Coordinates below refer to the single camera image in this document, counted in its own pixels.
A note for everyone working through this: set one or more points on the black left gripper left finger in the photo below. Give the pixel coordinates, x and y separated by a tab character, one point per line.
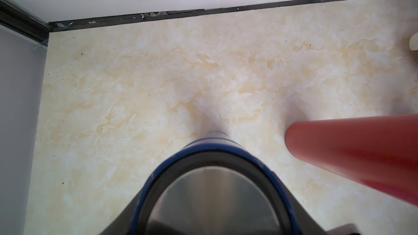
128	221

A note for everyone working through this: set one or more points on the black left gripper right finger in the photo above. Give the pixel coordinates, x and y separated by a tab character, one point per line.
302	223

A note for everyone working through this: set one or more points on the blue thermos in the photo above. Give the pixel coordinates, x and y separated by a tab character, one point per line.
213	186

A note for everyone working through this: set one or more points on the red thermos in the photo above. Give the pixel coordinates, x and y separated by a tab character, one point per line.
380	152

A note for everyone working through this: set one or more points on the mint green toaster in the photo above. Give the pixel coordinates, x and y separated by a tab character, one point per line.
413	42

